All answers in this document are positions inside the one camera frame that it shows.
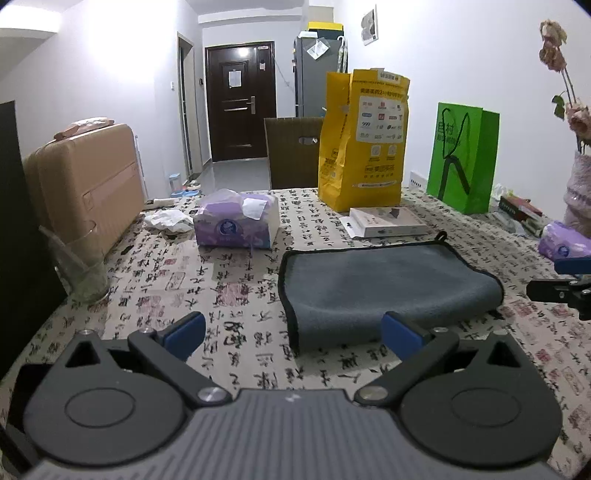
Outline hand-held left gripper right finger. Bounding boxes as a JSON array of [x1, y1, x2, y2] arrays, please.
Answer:
[[353, 311, 539, 408]]

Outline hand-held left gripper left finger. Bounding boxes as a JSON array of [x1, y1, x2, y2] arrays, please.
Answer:
[[55, 311, 233, 408]]

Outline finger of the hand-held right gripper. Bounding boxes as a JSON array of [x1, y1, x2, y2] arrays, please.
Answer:
[[554, 257, 591, 280], [526, 277, 591, 320]]

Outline grey towel with black trim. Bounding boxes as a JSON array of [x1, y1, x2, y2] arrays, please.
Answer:
[[279, 233, 505, 355]]

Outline small purple tissue pack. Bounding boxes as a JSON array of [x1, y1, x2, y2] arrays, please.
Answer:
[[537, 220, 591, 260]]

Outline pink vase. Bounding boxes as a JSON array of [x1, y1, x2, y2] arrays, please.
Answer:
[[563, 151, 591, 237]]

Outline clear plastic bag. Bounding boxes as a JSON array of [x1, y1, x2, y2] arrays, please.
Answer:
[[490, 184, 532, 234]]

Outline crumpled white tissue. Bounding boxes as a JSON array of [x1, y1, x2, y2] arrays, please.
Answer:
[[143, 209, 195, 234]]

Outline flat white box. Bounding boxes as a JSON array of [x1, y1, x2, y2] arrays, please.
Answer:
[[349, 206, 430, 239]]

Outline large purple tissue pack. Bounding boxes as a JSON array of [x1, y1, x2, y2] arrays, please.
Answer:
[[193, 188, 280, 250]]

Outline clear drinking glass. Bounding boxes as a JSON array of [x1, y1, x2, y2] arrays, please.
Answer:
[[39, 220, 112, 304]]

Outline pet bowls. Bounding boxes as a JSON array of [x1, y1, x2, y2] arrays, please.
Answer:
[[167, 172, 202, 198]]

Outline green paper bag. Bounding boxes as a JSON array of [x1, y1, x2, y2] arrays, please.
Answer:
[[426, 102, 501, 215]]

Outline beige suitcase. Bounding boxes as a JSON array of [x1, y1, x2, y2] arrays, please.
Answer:
[[22, 122, 147, 261]]

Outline black monitor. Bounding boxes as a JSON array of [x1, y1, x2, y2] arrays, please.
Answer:
[[0, 100, 68, 380]]

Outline yellow paper bag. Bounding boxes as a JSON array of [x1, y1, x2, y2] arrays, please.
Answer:
[[318, 69, 411, 213]]

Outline dark brown door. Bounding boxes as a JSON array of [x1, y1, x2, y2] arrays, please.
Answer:
[[205, 43, 279, 162]]

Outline dried flowers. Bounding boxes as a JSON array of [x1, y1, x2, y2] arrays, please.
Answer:
[[538, 19, 591, 154]]

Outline pink parcel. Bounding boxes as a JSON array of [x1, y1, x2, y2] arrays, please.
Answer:
[[54, 116, 115, 140]]

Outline grey refrigerator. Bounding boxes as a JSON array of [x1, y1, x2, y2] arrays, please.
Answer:
[[292, 31, 348, 119]]

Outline wall picture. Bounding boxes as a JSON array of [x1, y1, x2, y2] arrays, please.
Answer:
[[361, 8, 380, 46]]

